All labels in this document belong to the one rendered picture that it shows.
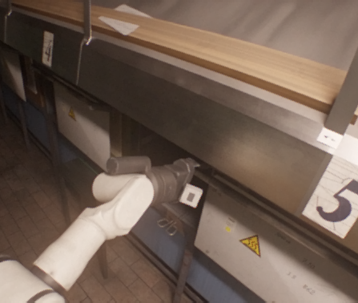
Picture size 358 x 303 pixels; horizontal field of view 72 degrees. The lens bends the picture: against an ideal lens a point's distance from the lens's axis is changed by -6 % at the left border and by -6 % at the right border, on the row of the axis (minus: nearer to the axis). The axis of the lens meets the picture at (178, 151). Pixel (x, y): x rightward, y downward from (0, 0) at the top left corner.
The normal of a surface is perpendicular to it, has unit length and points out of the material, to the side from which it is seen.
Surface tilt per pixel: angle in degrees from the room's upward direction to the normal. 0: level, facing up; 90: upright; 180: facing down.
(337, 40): 33
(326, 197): 79
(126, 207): 67
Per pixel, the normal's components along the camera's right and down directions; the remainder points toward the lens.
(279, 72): -0.26, -0.52
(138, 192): 0.81, 0.04
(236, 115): -0.64, 0.17
